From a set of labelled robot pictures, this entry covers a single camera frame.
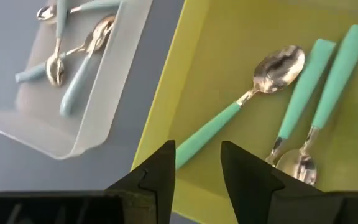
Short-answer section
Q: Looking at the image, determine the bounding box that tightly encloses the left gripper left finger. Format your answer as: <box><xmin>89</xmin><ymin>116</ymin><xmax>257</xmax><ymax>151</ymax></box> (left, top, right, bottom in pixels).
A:
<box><xmin>106</xmin><ymin>139</ymin><xmax>177</xmax><ymax>224</ymax></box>

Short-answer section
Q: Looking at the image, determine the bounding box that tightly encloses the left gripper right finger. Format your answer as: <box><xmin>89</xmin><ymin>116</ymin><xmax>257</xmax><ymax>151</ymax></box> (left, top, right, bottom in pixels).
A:
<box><xmin>221</xmin><ymin>140</ymin><xmax>344</xmax><ymax>224</ymax></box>

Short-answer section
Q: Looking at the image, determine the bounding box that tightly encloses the teal-handled silver spoon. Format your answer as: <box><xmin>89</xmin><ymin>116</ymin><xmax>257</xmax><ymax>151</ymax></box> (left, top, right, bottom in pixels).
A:
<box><xmin>275</xmin><ymin>24</ymin><xmax>358</xmax><ymax>187</ymax></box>
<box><xmin>264</xmin><ymin>38</ymin><xmax>337</xmax><ymax>166</ymax></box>
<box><xmin>175</xmin><ymin>45</ymin><xmax>306</xmax><ymax>170</ymax></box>

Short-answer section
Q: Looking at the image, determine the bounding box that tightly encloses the light blue-handled silver spoon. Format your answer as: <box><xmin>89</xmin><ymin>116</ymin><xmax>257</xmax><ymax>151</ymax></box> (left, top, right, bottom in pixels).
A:
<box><xmin>14</xmin><ymin>30</ymin><xmax>96</xmax><ymax>84</ymax></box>
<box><xmin>45</xmin><ymin>0</ymin><xmax>70</xmax><ymax>87</ymax></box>
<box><xmin>36</xmin><ymin>0</ymin><xmax>122</xmax><ymax>22</ymax></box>
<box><xmin>59</xmin><ymin>14</ymin><xmax>117</xmax><ymax>118</ymax></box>

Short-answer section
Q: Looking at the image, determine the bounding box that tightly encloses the clear plastic bin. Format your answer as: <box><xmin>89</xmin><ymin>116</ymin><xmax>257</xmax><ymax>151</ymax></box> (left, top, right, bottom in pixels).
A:
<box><xmin>0</xmin><ymin>0</ymin><xmax>155</xmax><ymax>160</ymax></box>

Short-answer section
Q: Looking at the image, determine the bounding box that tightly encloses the yellow plastic bin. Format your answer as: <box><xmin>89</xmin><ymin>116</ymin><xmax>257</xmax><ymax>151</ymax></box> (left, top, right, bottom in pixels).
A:
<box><xmin>131</xmin><ymin>0</ymin><xmax>358</xmax><ymax>224</ymax></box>

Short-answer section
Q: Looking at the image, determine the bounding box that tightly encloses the blue-grey table mat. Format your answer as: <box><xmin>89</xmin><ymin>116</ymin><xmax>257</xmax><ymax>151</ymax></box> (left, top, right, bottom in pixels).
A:
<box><xmin>0</xmin><ymin>0</ymin><xmax>198</xmax><ymax>224</ymax></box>

